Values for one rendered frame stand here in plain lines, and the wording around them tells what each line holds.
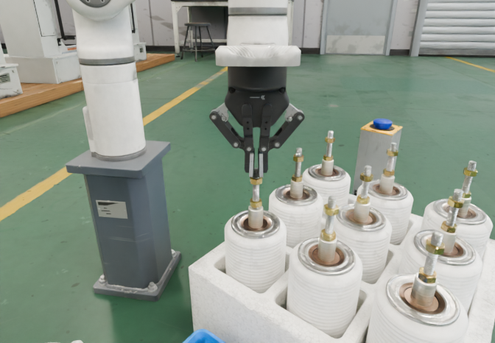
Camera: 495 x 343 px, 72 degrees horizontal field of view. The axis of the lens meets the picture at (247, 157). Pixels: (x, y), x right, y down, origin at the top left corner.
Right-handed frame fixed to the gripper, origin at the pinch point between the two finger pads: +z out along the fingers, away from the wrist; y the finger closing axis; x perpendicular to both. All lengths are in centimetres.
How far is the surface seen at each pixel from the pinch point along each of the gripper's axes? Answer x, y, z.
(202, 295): 3.3, 8.2, 21.4
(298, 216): -4.6, -7.2, 11.7
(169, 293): -11.2, 18.2, 35.5
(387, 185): -10.4, -23.6, 8.7
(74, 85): -211, 136, 30
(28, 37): -207, 160, -4
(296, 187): -8.3, -7.1, 8.2
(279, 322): 11.6, -3.1, 17.4
